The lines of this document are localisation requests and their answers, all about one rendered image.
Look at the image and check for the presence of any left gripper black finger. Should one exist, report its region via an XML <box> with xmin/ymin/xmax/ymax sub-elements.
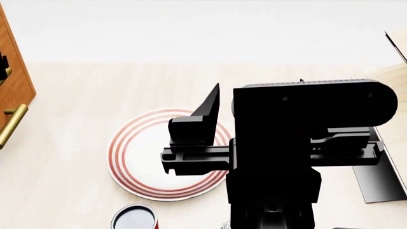
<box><xmin>0</xmin><ymin>48</ymin><xmax>9</xmax><ymax>81</ymax></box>

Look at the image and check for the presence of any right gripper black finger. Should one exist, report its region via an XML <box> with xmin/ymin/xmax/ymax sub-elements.
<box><xmin>310</xmin><ymin>127</ymin><xmax>372</xmax><ymax>145</ymax></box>
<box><xmin>167</xmin><ymin>82</ymin><xmax>221</xmax><ymax>147</ymax></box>

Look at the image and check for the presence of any brown wooden cabinet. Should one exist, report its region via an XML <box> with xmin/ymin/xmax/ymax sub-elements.
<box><xmin>0</xmin><ymin>3</ymin><xmax>37</xmax><ymax>132</ymax></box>

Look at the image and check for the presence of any white plate with red rings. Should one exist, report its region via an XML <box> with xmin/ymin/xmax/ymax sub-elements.
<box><xmin>106</xmin><ymin>108</ymin><xmax>233</xmax><ymax>202</ymax></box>

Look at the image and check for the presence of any black flat panel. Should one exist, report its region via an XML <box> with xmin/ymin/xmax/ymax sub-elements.
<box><xmin>352</xmin><ymin>126</ymin><xmax>407</xmax><ymax>204</ymax></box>

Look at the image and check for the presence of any red cup with white inside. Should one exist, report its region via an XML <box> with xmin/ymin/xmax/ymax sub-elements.
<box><xmin>110</xmin><ymin>203</ymin><xmax>160</xmax><ymax>229</ymax></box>

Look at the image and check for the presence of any grey flat object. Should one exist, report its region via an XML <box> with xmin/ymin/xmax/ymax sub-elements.
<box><xmin>330</xmin><ymin>226</ymin><xmax>407</xmax><ymax>229</ymax></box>

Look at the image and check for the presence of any light wooden board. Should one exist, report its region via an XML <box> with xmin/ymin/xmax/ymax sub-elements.
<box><xmin>370</xmin><ymin>30</ymin><xmax>407</xmax><ymax>83</ymax></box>

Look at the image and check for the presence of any long brass drawer handle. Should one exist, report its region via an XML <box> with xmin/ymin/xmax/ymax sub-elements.
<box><xmin>0</xmin><ymin>103</ymin><xmax>29</xmax><ymax>151</ymax></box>

